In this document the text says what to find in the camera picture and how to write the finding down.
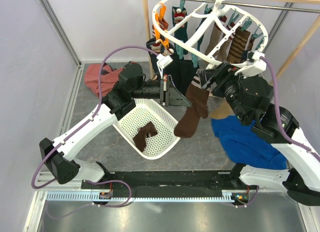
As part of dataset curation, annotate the white round clip hanger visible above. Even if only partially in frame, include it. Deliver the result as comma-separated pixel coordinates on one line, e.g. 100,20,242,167
151,0,268,68

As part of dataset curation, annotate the tan brown-striped sock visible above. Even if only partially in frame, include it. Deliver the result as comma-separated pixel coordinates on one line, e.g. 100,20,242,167
226,27,251,64

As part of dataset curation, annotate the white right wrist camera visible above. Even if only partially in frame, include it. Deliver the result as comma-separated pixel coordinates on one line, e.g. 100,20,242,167
234,50,267,78

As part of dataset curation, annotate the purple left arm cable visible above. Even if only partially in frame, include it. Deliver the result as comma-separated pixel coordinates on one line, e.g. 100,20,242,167
30,45,161,190

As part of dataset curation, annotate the wooden clothes rack frame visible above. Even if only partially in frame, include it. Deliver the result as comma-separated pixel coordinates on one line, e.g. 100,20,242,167
140,0,320,99

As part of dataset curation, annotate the teal reindeer sock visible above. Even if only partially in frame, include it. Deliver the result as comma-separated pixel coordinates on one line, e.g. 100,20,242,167
171,6,190,45

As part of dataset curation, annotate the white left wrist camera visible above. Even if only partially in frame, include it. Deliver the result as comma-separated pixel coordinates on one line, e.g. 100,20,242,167
156,54,173,79

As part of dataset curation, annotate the navy santa sock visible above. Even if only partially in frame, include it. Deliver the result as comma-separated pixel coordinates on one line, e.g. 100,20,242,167
146,37,164,73
162,48,175,57

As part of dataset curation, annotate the blue towel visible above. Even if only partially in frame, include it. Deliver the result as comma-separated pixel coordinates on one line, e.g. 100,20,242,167
211,116,287,170

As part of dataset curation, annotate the tan ribbed sock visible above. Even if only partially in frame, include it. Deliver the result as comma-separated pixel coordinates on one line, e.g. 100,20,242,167
210,101,234,120

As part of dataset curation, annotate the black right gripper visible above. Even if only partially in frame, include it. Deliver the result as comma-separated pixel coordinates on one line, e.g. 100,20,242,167
197,59,252,123

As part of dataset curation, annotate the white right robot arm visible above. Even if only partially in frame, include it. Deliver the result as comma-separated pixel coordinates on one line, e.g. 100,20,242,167
195,62,320,206

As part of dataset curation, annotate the pink red shirt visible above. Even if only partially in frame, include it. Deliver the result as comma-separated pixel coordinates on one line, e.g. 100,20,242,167
84,63,123,97

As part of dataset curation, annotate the white perforated laundry basket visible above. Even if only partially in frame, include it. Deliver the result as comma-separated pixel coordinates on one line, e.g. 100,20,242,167
114,99,180,160

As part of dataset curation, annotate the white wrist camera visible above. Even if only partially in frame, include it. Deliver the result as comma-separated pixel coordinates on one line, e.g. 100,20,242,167
234,50,267,78
156,54,173,79

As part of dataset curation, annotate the white slotted cable duct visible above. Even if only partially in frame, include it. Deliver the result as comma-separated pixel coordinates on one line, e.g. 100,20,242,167
46,191,235,203

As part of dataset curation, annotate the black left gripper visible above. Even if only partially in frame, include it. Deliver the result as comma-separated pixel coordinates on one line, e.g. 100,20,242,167
131,74,192,107

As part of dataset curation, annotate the metal hanging rod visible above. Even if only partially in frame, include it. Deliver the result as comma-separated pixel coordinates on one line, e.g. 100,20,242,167
185,0,320,13

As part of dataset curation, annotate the brown striped-cuff sock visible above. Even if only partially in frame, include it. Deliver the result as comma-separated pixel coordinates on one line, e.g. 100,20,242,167
133,122,158,152
174,75,209,138

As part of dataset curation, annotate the teal plain sock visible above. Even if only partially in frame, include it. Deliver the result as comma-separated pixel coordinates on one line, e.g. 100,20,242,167
196,9,208,53

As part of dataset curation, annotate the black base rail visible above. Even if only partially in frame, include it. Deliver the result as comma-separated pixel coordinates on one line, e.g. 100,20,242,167
81,164,257,197

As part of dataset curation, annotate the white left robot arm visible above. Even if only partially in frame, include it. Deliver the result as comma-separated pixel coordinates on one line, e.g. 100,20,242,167
39,62,191,189

